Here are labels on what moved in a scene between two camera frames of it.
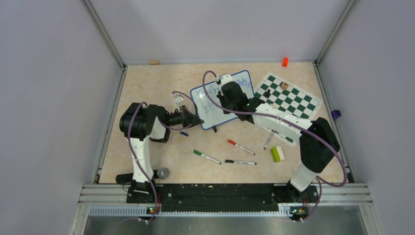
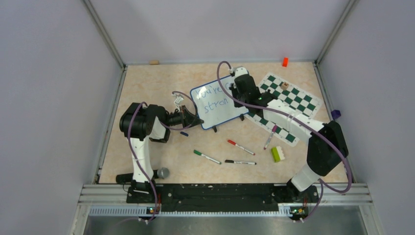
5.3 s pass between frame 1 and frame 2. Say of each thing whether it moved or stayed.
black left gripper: stayed
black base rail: stayed
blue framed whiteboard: stayed
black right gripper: moved
